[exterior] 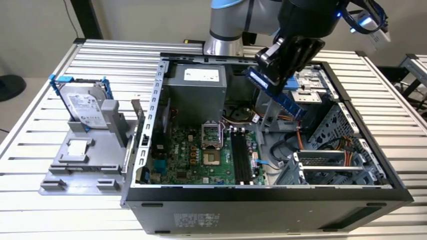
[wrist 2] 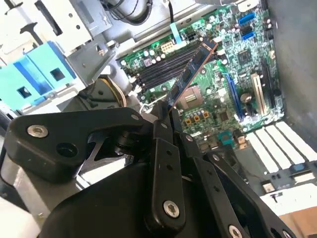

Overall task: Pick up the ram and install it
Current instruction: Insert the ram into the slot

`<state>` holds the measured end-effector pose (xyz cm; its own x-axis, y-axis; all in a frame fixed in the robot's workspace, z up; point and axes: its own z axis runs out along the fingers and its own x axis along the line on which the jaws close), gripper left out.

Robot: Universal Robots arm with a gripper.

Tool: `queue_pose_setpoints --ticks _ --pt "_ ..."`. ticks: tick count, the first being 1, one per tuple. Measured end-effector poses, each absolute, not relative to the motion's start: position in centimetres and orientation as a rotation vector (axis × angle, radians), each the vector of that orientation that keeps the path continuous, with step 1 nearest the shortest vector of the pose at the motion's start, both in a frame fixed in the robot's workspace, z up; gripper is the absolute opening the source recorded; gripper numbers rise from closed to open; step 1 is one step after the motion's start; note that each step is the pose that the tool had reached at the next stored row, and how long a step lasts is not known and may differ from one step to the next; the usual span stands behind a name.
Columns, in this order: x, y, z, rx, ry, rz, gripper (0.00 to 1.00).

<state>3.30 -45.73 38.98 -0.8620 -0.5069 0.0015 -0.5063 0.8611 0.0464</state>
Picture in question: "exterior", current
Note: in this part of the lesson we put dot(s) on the CPU socket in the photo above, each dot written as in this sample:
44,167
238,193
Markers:
213,158

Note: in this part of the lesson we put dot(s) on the metal optical drive cage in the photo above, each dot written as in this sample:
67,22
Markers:
307,97

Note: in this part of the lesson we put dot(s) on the metal slat side table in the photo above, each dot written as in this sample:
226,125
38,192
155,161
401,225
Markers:
414,61

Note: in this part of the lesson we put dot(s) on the grey power supply unit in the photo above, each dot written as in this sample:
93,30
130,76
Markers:
197,97

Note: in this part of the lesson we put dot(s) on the black RAM slot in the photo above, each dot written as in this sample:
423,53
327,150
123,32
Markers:
238,155

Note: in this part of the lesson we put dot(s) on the black round chair base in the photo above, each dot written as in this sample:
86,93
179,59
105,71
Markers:
11,87

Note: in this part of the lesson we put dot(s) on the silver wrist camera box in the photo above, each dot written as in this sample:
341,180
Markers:
377,37

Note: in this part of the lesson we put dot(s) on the blue expansion slot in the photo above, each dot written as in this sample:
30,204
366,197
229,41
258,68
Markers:
161,166

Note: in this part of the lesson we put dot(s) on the graphics card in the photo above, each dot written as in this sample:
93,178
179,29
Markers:
138,117

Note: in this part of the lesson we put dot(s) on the blue drive bay latch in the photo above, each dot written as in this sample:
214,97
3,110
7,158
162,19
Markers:
291,83

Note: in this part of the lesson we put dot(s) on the green motherboard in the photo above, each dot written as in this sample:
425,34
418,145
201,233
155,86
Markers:
181,152

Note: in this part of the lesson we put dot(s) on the silver CPU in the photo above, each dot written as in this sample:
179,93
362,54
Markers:
78,148

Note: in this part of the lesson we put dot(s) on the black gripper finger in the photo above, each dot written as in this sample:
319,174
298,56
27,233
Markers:
275,62
307,50

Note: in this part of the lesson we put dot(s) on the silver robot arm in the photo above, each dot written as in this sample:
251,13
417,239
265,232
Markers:
227,22

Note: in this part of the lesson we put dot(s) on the metal disk bay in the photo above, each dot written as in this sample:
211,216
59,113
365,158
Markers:
321,160

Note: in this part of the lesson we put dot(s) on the black open PC case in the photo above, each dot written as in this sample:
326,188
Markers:
234,215

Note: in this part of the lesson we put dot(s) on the grey parts rack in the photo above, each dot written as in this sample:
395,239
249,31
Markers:
97,140

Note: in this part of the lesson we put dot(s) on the black post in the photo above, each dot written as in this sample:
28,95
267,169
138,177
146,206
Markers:
89,20

